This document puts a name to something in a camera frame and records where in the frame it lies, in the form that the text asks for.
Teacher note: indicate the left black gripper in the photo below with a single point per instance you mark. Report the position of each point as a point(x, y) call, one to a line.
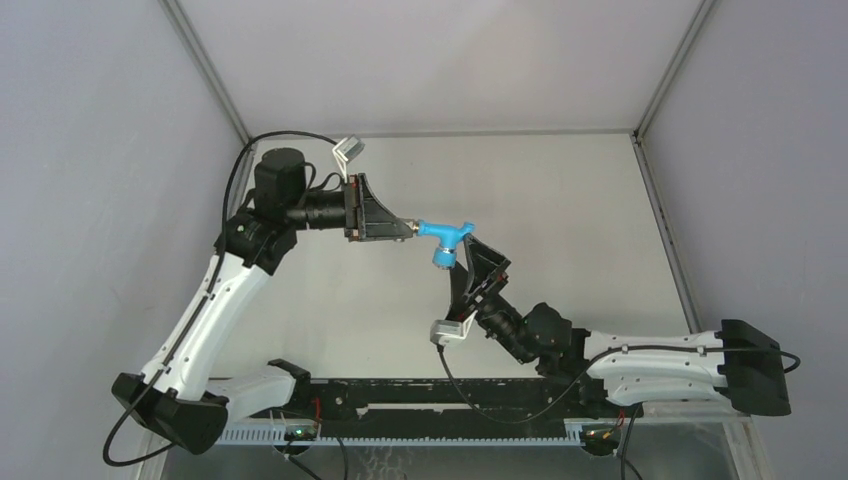
point(369, 220)

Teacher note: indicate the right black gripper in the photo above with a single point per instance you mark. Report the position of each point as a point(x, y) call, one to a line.
point(486, 266)

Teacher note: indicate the blue plastic water faucet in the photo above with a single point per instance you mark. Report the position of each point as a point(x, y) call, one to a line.
point(449, 237)

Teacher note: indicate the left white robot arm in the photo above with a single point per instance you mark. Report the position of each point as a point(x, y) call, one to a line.
point(174, 395)

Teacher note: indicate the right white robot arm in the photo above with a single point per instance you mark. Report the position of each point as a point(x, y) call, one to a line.
point(737, 363)

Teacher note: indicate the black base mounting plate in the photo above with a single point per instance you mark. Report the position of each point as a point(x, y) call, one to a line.
point(475, 406)

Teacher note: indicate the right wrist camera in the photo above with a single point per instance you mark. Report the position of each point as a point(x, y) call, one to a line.
point(445, 333)

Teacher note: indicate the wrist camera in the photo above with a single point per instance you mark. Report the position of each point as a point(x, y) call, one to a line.
point(445, 333)
point(345, 151)

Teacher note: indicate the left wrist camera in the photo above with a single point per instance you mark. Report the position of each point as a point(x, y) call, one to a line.
point(345, 151)

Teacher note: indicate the white slotted cable duct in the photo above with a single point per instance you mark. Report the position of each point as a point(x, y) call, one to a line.
point(265, 434)

